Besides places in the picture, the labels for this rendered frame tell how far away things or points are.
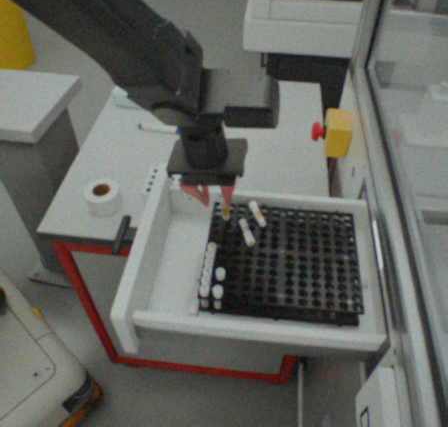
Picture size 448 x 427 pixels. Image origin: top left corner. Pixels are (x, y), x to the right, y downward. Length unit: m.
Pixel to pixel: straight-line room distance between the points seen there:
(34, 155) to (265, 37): 0.74
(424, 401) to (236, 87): 0.36
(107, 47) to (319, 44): 1.01
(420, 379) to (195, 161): 0.35
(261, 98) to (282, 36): 0.85
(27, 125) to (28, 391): 0.70
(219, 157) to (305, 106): 0.65
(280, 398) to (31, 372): 0.76
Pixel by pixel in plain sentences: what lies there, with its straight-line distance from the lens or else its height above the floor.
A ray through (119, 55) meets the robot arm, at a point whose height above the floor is 1.24.
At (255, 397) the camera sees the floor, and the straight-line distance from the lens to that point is 1.47.
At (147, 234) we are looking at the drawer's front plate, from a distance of 0.61.
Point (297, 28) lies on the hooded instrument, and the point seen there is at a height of 0.88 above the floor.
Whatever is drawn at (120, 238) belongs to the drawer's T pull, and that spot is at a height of 0.91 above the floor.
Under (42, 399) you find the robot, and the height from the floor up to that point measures 0.27.
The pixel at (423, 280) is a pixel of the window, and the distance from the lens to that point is 0.50.
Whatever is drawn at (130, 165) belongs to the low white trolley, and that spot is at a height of 0.76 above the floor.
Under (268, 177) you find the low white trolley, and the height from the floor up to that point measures 0.76.
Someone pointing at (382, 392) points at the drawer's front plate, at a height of 0.93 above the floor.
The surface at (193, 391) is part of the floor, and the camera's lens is 1.47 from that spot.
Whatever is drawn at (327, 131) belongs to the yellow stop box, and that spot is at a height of 0.89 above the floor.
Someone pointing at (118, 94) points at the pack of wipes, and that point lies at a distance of 1.15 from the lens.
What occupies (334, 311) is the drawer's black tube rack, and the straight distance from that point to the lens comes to 0.58.
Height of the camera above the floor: 1.39
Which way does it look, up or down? 47 degrees down
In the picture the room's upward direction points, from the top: straight up
